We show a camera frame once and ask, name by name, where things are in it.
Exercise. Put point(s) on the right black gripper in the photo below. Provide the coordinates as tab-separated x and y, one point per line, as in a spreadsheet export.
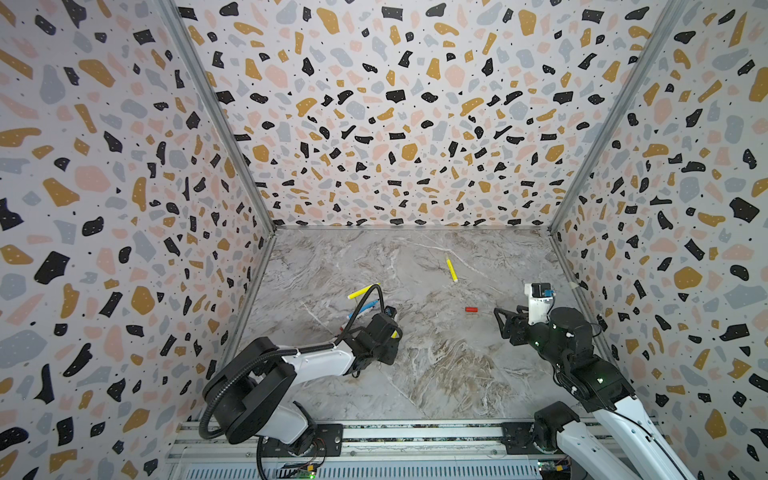
522	327

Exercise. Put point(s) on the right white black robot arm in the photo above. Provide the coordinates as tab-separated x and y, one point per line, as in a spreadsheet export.
564	338

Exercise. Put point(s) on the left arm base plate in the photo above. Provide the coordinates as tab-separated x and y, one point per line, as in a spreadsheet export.
322	440

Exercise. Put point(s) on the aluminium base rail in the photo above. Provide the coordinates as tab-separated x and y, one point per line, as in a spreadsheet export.
400	449

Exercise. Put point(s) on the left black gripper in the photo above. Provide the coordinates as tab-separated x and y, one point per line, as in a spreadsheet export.
389	357

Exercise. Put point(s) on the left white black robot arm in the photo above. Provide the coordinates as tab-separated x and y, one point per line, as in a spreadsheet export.
247	398

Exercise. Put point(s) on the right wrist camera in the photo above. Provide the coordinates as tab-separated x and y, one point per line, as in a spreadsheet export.
541	300

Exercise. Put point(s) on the blue pen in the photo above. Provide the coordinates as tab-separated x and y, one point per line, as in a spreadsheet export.
366	307

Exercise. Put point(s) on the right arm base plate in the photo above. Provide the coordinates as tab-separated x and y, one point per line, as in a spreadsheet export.
528	438

